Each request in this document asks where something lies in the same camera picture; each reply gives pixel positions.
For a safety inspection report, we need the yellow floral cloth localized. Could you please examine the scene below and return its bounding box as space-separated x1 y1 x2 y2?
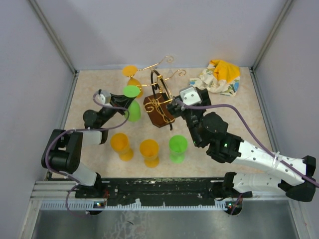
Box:
189 59 241 97

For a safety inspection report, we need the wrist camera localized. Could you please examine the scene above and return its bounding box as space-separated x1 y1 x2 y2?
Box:
179 86 202 109
93 90 112 105

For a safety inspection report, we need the yellow goblet front left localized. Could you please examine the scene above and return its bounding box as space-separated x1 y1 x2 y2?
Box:
110 133 134 161

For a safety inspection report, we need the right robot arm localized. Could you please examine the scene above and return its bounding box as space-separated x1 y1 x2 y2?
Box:
166 86 319 202

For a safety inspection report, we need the clear wine glass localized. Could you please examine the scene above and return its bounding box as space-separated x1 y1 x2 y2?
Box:
165 54 176 77

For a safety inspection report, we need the yellow plastic goblet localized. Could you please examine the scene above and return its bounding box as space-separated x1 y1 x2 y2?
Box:
122 65 143 98

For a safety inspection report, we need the yellow goblet front middle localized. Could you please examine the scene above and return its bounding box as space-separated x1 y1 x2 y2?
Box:
139 139 160 168

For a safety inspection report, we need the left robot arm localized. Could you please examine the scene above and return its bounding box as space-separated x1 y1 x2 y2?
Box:
41 91 135 198

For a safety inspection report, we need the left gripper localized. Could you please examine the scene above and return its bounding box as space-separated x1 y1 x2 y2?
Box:
99 93 137 127

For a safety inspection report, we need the green goblet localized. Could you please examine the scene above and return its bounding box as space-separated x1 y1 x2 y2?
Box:
123 85 141 122
169 135 188 164

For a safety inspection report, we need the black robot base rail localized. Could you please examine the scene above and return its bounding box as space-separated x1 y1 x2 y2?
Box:
75 177 240 207

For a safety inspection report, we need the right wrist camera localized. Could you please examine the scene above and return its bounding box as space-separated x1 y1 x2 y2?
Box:
179 86 202 109

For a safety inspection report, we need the green goblet front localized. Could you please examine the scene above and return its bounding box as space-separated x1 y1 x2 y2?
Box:
169 135 188 164

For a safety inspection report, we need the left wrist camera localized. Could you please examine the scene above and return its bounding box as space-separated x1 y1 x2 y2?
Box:
93 90 112 105

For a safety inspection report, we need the gold wire wine glass rack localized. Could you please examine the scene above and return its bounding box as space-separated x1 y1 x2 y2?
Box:
127 55 186 130

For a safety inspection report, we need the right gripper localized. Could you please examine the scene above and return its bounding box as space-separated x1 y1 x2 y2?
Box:
167 88 211 148

